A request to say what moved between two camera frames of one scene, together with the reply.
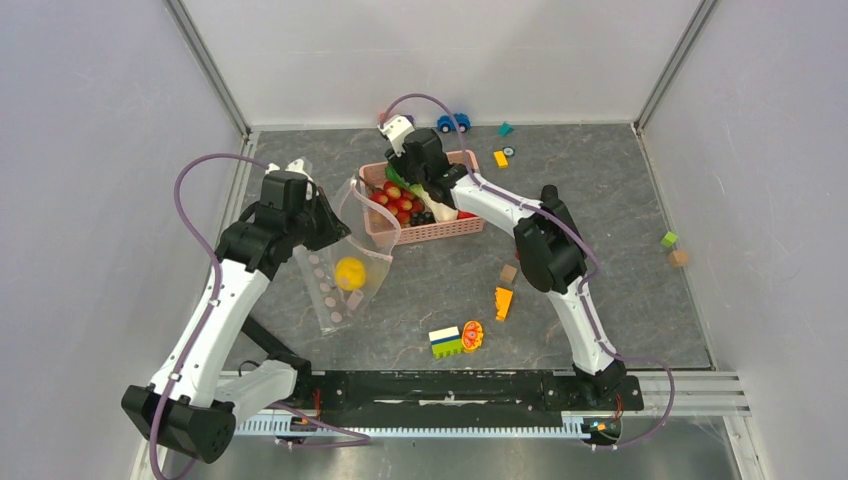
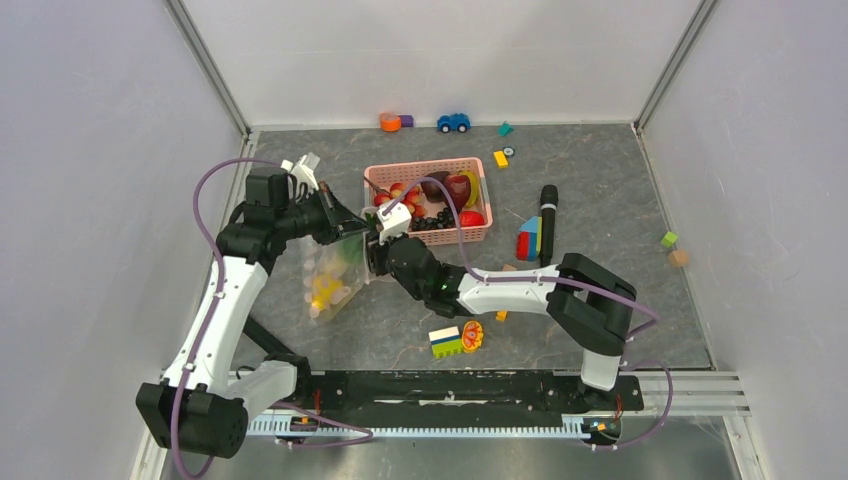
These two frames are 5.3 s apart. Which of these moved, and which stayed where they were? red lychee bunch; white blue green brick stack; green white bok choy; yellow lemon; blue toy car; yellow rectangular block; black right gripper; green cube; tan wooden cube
Moved: black right gripper; yellow lemon; green white bok choy
Stayed: white blue green brick stack; green cube; red lychee bunch; blue toy car; tan wooden cube; yellow rectangular block
